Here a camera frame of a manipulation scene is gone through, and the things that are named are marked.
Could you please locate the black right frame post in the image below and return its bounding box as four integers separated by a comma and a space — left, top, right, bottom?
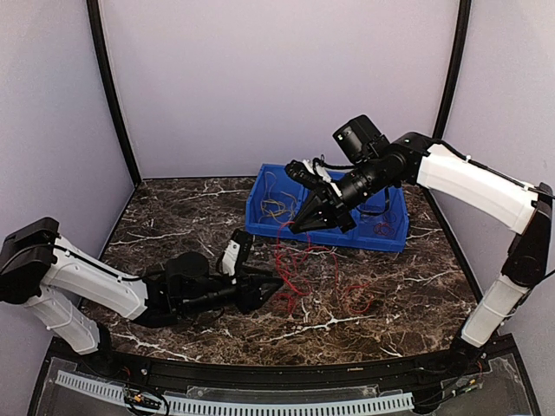
431, 0, 472, 140

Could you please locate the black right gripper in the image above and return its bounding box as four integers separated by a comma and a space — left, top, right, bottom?
290, 155, 389, 231

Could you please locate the blue right plastic bin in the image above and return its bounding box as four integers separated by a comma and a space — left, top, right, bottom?
355, 186, 409, 252

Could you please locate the blue plastic bin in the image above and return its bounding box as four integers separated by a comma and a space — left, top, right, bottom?
355, 186, 409, 252
245, 164, 308, 243
293, 172, 361, 249

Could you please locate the black frame post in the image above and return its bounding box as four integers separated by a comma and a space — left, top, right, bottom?
431, 0, 472, 140
86, 0, 142, 187

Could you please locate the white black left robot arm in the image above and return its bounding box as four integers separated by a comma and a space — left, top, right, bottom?
1, 217, 284, 378

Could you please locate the yellow cable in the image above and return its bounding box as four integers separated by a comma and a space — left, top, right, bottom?
258, 169, 300, 226
263, 190, 301, 226

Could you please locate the white slotted cable duct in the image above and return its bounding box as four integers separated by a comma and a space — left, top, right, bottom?
55, 370, 414, 415

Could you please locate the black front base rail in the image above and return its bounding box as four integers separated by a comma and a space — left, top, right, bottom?
80, 341, 503, 392

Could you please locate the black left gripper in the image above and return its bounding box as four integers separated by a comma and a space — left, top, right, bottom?
180, 266, 284, 317

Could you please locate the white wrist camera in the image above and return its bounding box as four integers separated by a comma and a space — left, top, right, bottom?
284, 158, 342, 197
216, 229, 253, 285

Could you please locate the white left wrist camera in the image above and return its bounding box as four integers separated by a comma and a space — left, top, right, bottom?
216, 229, 253, 285

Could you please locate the blue left plastic bin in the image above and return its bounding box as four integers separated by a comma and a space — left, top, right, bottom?
245, 164, 308, 243

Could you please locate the black left frame post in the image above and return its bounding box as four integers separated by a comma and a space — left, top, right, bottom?
86, 0, 142, 187

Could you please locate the blue middle plastic bin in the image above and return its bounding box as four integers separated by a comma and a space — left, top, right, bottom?
293, 172, 361, 249

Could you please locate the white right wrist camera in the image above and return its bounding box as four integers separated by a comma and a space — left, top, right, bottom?
284, 158, 342, 197

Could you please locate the red cable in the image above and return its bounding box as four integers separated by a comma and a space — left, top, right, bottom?
359, 198, 398, 237
272, 220, 374, 315

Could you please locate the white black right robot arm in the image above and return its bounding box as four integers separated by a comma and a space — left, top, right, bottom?
285, 114, 554, 376

